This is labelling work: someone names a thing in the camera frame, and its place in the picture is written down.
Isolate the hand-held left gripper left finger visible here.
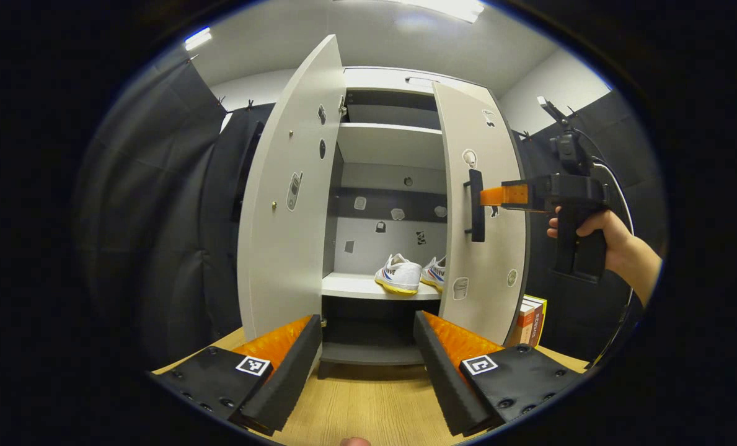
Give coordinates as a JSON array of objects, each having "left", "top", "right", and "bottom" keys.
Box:
[{"left": 148, "top": 314, "right": 324, "bottom": 437}]

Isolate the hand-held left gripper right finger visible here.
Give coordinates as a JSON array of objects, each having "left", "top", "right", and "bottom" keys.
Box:
[{"left": 413, "top": 311, "right": 586, "bottom": 438}]

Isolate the white shoe cabinet door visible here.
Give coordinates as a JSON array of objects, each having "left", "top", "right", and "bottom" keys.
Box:
[
  {"left": 237, "top": 34, "right": 344, "bottom": 341},
  {"left": 432, "top": 81, "right": 530, "bottom": 348}
]

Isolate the white canvas shoe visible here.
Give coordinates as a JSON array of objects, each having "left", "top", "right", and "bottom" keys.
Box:
[
  {"left": 420, "top": 256, "right": 448, "bottom": 293},
  {"left": 374, "top": 253, "right": 423, "bottom": 295}
]

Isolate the white shoe cabinet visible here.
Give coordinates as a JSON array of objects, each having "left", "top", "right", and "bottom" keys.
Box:
[{"left": 319, "top": 66, "right": 499, "bottom": 380}]

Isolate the white cabinet drawer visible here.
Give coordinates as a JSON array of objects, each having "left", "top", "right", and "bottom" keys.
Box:
[{"left": 342, "top": 67, "right": 487, "bottom": 94}]

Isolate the orange and white book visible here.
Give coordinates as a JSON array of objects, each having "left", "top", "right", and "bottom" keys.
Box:
[{"left": 506, "top": 302, "right": 536, "bottom": 348}]

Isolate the yellow book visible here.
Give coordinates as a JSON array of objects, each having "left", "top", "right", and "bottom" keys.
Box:
[{"left": 523, "top": 295, "right": 547, "bottom": 348}]

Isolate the black backdrop cloth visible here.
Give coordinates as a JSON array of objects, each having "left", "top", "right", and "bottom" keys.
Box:
[
  {"left": 74, "top": 53, "right": 277, "bottom": 372},
  {"left": 511, "top": 87, "right": 669, "bottom": 372}
]

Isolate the large ceiling light panel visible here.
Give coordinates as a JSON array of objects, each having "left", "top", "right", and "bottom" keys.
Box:
[{"left": 393, "top": 0, "right": 485, "bottom": 24}]

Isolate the small ceiling light panel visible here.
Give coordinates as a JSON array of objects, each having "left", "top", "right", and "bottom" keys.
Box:
[{"left": 184, "top": 27, "right": 213, "bottom": 51}]

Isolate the black door handle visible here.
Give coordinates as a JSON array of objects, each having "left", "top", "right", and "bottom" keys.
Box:
[{"left": 464, "top": 168, "right": 487, "bottom": 243}]

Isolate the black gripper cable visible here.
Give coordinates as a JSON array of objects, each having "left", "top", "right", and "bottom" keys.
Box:
[{"left": 588, "top": 158, "right": 637, "bottom": 369}]

